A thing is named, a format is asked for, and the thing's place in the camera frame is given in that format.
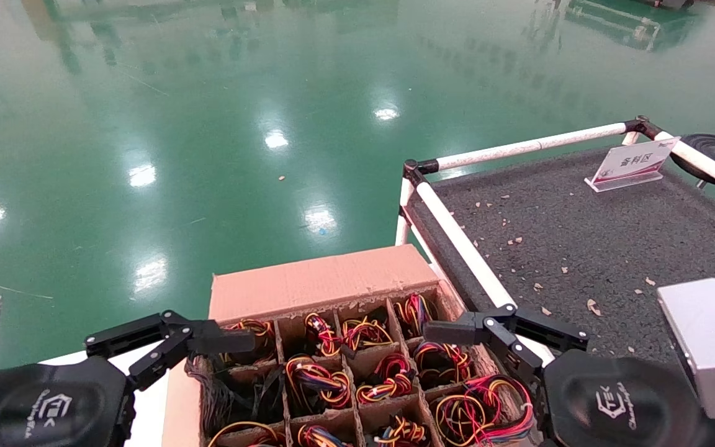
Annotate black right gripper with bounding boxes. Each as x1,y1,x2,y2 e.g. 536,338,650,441
423,304,709,447

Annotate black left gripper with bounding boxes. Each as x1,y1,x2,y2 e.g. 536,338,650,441
0,310,256,447

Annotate power supply with coloured wires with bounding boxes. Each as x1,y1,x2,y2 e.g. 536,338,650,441
304,312,341,356
395,294,439,339
207,421,285,447
412,340,475,389
221,318,276,365
297,424,353,447
284,355,353,409
373,415,431,447
430,374,537,447
356,353,415,403

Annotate brown cardboard box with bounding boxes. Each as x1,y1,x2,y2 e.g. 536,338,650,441
162,244,551,447

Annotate dark grey table mat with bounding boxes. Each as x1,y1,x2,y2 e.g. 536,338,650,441
406,144,715,373

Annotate white table leg pipe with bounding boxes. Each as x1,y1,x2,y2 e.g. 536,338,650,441
395,179,415,246

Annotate cardboard divider grid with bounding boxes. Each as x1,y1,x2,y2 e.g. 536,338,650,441
212,282,488,447

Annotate acrylic sign with white card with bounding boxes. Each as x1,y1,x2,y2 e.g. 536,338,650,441
584,136,681,193

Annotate black pipe corner connector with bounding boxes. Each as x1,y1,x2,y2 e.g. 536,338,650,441
624,115,666,141
403,159,439,187

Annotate power supply with black wires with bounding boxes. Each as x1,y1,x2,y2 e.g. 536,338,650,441
185,357,285,438

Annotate yellow wires in box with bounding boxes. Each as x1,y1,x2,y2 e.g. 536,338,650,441
340,315,395,351

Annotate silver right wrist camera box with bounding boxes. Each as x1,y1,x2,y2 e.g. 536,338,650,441
657,278,715,423

